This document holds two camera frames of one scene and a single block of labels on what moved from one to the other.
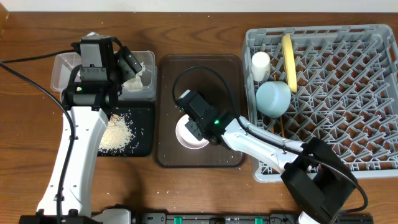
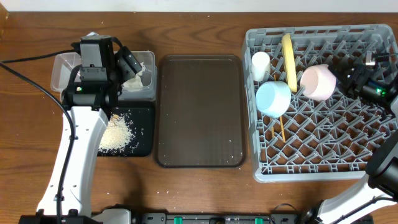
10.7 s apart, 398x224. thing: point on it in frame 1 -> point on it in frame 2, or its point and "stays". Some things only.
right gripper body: [197, 129] -> [370, 88]
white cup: [260, 65] stays
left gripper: [129, 63] stays
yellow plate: [290, 62] stays
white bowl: [186, 137] -> [317, 82]
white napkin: [135, 84] stays
